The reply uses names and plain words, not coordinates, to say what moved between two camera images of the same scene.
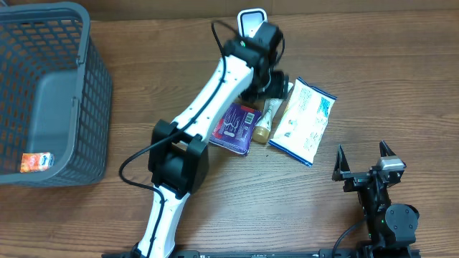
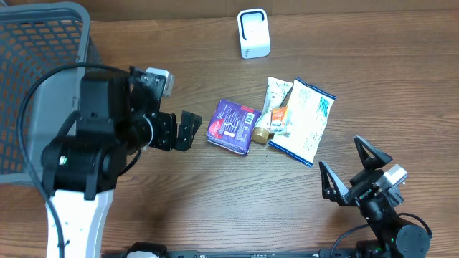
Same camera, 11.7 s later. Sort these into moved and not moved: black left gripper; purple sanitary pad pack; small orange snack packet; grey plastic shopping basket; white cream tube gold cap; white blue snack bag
Moved: small orange snack packet; black left gripper
Not moved: purple sanitary pad pack; white blue snack bag; grey plastic shopping basket; white cream tube gold cap
